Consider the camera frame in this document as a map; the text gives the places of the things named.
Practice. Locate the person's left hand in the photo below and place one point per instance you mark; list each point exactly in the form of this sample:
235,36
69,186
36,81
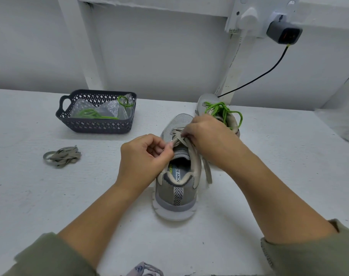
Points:
141,163

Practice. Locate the person's right hand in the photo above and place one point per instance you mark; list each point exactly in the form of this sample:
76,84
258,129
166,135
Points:
215,140

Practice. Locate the beige shoelace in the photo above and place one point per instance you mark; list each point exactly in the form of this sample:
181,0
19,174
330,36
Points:
208,169
62,156

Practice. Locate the green shoelace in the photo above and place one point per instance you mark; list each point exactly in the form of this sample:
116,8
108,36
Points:
220,106
89,114

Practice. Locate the gray sneaker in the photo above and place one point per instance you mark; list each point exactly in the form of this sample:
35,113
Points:
204,99
174,201

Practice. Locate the clear plastic bag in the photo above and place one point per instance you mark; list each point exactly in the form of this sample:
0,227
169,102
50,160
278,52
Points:
108,109

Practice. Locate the person's left forearm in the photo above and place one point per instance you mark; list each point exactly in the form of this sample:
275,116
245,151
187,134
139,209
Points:
82,238

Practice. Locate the person's right forearm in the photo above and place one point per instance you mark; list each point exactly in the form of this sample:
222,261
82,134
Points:
295,221

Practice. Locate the dark plastic lattice basket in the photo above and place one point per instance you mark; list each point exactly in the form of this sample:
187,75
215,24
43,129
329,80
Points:
94,126

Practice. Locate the gray patterned garment piece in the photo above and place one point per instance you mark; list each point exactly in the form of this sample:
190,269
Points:
144,269

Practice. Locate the white plug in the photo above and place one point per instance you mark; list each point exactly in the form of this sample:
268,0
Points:
248,19

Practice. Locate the gray charger adapter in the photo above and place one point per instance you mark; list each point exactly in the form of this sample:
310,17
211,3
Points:
285,32

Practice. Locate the white wall socket plate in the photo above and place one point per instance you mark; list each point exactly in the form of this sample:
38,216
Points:
261,5

